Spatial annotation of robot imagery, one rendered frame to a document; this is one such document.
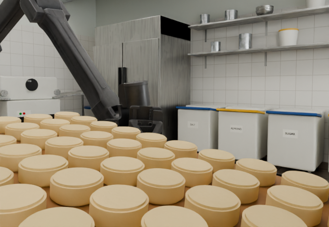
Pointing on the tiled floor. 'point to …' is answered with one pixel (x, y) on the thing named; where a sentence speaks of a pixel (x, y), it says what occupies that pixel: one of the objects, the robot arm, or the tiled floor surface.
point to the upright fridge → (148, 62)
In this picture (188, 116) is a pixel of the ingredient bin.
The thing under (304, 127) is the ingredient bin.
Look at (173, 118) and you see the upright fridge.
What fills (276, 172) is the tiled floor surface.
